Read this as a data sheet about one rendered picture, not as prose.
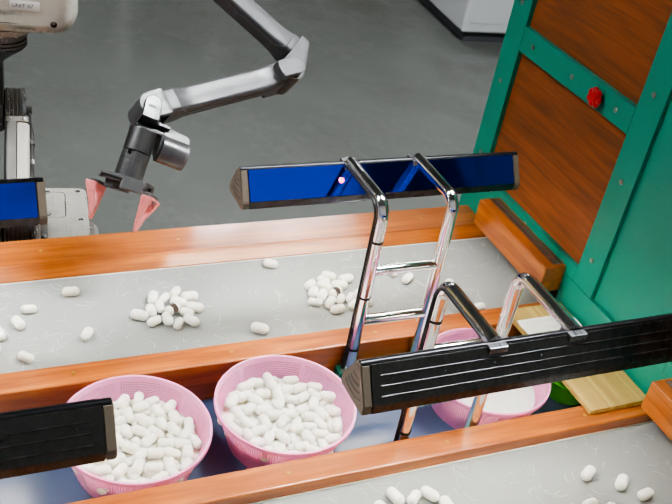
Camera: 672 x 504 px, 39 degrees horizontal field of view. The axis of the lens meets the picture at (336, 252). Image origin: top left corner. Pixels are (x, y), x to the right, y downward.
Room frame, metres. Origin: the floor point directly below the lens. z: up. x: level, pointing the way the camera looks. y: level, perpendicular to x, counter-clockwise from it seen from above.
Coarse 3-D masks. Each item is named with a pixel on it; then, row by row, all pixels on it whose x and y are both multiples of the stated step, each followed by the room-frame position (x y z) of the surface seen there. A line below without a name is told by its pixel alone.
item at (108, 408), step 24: (48, 408) 0.86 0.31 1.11; (72, 408) 0.87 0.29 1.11; (96, 408) 0.88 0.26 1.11; (0, 432) 0.82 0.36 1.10; (24, 432) 0.83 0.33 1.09; (48, 432) 0.84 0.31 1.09; (72, 432) 0.85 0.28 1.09; (96, 432) 0.86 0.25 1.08; (0, 456) 0.80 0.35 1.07; (24, 456) 0.81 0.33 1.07; (48, 456) 0.82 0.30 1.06; (72, 456) 0.84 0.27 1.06; (96, 456) 0.85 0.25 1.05
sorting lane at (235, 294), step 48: (480, 240) 2.09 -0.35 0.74; (0, 288) 1.53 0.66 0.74; (48, 288) 1.56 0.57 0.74; (96, 288) 1.59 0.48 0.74; (144, 288) 1.62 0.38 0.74; (192, 288) 1.66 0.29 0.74; (240, 288) 1.69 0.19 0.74; (288, 288) 1.73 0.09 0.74; (384, 288) 1.80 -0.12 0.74; (480, 288) 1.87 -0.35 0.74; (48, 336) 1.41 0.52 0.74; (96, 336) 1.44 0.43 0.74; (144, 336) 1.47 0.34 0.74; (192, 336) 1.50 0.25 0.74; (240, 336) 1.53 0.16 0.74
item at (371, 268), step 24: (360, 168) 1.62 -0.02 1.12; (432, 168) 1.68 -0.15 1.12; (384, 216) 1.52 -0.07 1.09; (456, 216) 1.59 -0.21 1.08; (384, 264) 1.55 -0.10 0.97; (408, 264) 1.56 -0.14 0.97; (432, 264) 1.58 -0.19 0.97; (360, 288) 1.52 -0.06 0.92; (432, 288) 1.59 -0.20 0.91; (360, 312) 1.51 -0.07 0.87; (384, 312) 1.56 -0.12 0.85; (408, 312) 1.57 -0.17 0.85; (360, 336) 1.52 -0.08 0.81
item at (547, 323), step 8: (520, 320) 1.72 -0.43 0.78; (528, 320) 1.73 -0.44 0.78; (536, 320) 1.73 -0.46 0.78; (544, 320) 1.74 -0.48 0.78; (552, 320) 1.74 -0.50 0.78; (576, 320) 1.76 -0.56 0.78; (528, 328) 1.70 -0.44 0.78; (536, 328) 1.70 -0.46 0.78; (544, 328) 1.71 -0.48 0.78; (552, 328) 1.71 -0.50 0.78
